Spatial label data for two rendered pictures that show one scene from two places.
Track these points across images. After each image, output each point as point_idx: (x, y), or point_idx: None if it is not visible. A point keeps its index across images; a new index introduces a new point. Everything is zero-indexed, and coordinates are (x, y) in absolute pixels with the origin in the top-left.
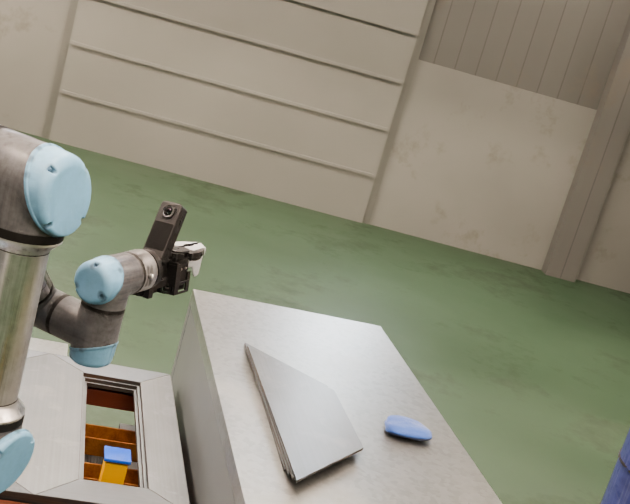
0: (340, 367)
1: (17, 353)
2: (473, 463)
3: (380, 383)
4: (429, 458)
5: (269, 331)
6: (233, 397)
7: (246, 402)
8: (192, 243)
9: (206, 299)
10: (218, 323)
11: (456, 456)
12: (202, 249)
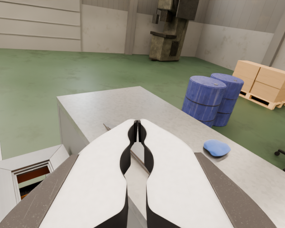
0: (150, 116)
1: None
2: (252, 153)
3: (171, 118)
4: (242, 163)
5: (106, 108)
6: (131, 182)
7: (141, 182)
8: (128, 133)
9: (66, 100)
10: (81, 114)
11: (243, 152)
12: (221, 175)
